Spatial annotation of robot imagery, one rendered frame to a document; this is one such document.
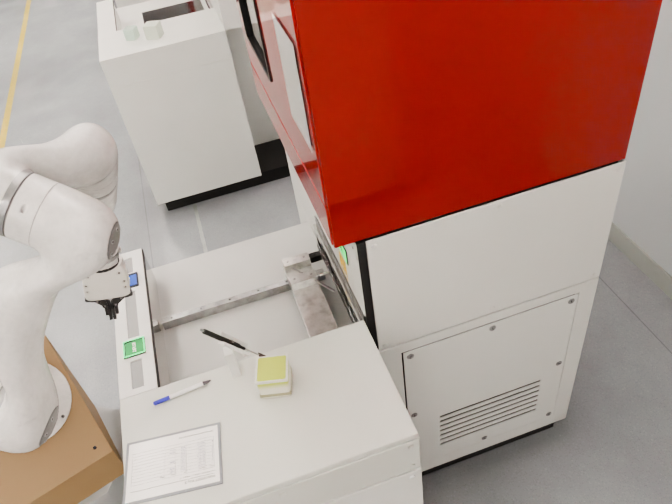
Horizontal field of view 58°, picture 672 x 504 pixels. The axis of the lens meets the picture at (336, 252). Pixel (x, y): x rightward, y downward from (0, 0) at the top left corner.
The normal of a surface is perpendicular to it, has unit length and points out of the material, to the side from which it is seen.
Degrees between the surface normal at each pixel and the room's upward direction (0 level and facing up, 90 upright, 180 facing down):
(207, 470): 0
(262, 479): 0
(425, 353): 90
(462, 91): 90
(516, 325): 90
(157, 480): 0
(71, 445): 42
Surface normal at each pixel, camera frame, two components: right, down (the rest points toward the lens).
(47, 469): 0.29, -0.22
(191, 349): -0.12, -0.73
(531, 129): 0.30, 0.62
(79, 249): 0.16, 0.42
